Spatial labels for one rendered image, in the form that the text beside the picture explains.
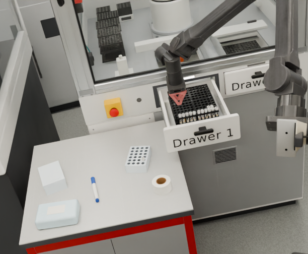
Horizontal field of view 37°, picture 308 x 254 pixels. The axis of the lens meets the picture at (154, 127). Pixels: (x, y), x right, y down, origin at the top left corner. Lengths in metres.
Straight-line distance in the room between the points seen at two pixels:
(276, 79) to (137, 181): 0.74
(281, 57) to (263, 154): 1.12
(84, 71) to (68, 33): 0.18
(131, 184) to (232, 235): 0.93
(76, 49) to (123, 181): 0.56
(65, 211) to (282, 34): 0.94
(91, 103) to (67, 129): 1.58
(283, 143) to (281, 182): 1.29
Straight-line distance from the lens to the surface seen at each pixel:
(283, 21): 1.42
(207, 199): 2.49
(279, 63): 1.32
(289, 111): 1.27
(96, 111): 2.08
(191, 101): 1.95
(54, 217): 1.71
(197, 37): 1.66
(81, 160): 1.98
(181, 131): 1.77
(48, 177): 1.87
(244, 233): 2.59
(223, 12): 1.60
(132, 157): 1.86
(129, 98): 2.05
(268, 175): 2.48
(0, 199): 2.17
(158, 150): 1.93
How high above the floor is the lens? 1.94
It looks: 35 degrees down
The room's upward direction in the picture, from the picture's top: 11 degrees counter-clockwise
